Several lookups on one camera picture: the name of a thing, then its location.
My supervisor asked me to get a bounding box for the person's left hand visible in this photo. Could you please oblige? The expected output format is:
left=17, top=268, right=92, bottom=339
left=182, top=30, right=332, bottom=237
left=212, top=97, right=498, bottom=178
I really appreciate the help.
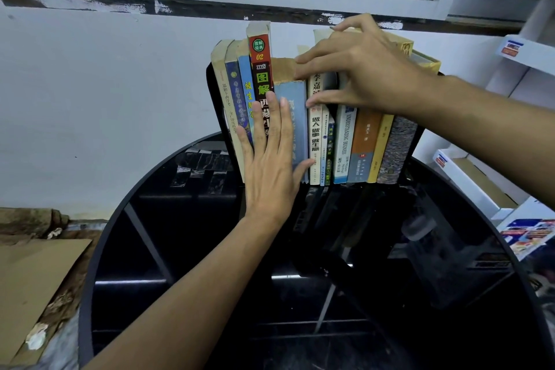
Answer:
left=236, top=91, right=315, bottom=227

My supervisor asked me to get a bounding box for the person's right hand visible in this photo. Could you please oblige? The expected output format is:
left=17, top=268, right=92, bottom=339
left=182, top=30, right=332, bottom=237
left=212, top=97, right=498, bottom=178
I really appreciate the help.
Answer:
left=294, top=13, right=434, bottom=119

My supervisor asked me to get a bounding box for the cream book with barcode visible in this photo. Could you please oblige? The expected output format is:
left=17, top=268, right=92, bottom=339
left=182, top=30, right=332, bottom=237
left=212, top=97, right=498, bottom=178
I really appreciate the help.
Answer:
left=297, top=44, right=324, bottom=186

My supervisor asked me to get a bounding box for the lavender Hanyu Pinyin dictionary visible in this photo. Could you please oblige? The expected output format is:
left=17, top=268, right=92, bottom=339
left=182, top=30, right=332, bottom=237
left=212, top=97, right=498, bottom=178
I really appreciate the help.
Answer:
left=272, top=57, right=309, bottom=184

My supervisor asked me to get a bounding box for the light blue thin booklet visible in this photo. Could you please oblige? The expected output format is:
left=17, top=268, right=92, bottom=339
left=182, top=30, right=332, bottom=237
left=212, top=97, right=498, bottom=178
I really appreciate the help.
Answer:
left=319, top=105, right=330, bottom=187

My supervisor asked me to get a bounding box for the green landscape cover book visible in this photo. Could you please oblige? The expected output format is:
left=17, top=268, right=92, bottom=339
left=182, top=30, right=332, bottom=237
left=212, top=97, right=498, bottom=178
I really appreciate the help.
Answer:
left=325, top=113, right=337, bottom=186

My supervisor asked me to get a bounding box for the large grey-teal book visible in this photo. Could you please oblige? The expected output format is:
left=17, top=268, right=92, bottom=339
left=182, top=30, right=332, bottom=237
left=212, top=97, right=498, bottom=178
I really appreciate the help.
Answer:
left=346, top=108, right=384, bottom=184

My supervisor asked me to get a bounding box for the yellow book with black characters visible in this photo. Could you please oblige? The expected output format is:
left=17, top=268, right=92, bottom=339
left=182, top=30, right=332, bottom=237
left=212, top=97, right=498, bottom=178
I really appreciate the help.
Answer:
left=367, top=31, right=415, bottom=184

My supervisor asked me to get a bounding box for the Van Gogh cover handbook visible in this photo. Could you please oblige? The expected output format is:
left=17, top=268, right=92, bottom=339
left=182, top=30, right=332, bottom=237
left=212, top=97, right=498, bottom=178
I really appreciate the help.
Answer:
left=376, top=51, right=442, bottom=186

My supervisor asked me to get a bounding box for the Understanding Business textbook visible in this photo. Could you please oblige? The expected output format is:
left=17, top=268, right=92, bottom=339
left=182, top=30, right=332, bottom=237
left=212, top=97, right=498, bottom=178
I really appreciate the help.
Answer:
left=313, top=28, right=358, bottom=185

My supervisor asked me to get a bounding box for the yellow book with blue spine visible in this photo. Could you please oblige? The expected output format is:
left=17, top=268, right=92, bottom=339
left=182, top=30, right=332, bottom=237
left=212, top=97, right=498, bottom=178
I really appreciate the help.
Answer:
left=224, top=40, right=254, bottom=145

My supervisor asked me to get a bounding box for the row of books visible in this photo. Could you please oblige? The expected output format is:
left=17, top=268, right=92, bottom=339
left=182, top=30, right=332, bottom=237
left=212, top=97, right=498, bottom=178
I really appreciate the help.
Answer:
left=206, top=62, right=445, bottom=193

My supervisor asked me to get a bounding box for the grey cover book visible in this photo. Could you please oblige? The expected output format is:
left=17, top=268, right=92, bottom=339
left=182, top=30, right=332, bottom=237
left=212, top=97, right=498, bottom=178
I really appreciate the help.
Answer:
left=211, top=39, right=246, bottom=182

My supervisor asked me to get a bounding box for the orange illustrated cover book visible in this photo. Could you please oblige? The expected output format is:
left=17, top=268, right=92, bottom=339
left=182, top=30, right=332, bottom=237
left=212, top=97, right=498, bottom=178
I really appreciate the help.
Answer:
left=246, top=20, right=275, bottom=136

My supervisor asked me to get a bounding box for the person's right forearm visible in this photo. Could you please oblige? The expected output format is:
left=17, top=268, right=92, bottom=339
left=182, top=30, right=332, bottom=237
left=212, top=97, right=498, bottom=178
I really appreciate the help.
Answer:
left=407, top=75, right=555, bottom=210

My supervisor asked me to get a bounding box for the person's left forearm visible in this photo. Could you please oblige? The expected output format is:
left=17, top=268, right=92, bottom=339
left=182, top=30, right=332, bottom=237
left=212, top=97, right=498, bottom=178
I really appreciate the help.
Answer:
left=82, top=213, right=288, bottom=370

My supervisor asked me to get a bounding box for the round black table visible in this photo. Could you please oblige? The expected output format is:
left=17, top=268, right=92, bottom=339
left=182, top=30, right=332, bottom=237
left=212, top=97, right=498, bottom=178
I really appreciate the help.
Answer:
left=77, top=131, right=555, bottom=370

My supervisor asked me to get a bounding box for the white cardboard display stand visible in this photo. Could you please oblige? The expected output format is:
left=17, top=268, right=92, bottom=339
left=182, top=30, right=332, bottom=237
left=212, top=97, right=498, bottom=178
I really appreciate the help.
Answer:
left=431, top=0, right=555, bottom=262

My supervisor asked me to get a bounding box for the brown crumpled rag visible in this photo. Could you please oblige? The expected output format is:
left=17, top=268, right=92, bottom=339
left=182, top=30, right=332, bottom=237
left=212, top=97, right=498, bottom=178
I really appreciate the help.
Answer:
left=0, top=208, right=70, bottom=238

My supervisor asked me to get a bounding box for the brown cardboard sheet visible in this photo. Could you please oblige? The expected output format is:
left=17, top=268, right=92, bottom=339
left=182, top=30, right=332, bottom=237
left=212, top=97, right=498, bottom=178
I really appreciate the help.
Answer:
left=0, top=238, right=92, bottom=366

